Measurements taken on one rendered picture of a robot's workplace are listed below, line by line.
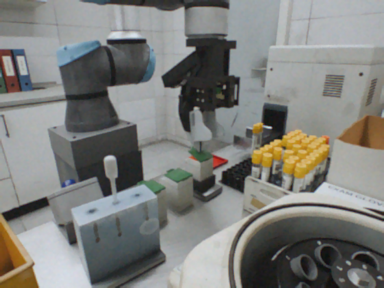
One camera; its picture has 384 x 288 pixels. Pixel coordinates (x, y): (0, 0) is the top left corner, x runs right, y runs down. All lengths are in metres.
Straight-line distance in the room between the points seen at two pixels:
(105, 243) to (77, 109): 0.46
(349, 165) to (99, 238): 0.39
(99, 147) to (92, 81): 0.18
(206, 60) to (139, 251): 0.31
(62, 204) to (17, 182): 1.71
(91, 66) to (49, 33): 1.97
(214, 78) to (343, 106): 0.43
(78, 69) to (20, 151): 1.41
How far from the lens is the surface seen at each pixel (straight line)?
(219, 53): 0.41
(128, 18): 0.76
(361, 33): 2.08
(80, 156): 0.68
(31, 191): 2.18
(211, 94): 0.42
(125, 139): 0.72
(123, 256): 0.36
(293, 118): 0.80
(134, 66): 0.75
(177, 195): 0.45
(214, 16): 0.42
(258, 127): 0.62
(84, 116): 0.71
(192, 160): 0.49
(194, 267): 0.23
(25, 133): 2.03
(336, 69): 0.75
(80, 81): 0.71
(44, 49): 2.64
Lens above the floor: 1.16
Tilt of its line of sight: 20 degrees down
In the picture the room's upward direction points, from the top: straight up
